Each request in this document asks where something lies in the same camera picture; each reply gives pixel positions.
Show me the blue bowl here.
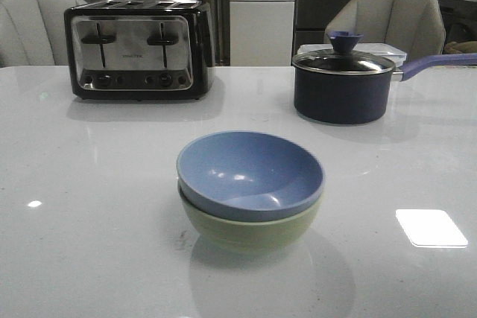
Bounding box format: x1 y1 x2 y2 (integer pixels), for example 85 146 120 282
176 130 325 222

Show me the green bowl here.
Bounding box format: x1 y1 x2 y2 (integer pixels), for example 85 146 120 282
178 179 324 254

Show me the dark blue saucepan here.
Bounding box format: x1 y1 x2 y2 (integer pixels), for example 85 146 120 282
294 54 476 124

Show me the glass pot lid blue knob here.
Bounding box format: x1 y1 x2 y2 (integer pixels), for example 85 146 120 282
291 31 395 75

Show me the white cabinet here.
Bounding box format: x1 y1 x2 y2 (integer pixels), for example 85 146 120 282
230 0 295 66

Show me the black and silver toaster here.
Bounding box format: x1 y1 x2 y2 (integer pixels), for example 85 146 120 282
64 0 215 101

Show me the clear plastic container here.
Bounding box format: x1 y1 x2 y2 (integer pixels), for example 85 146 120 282
297 42 407 66

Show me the beige armchair right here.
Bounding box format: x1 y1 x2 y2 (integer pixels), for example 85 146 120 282
325 0 446 61

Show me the beige armchair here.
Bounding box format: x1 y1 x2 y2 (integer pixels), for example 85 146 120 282
325 0 446 61
1 0 86 67

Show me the beige armchair left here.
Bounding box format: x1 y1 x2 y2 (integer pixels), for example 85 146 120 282
1 0 86 67

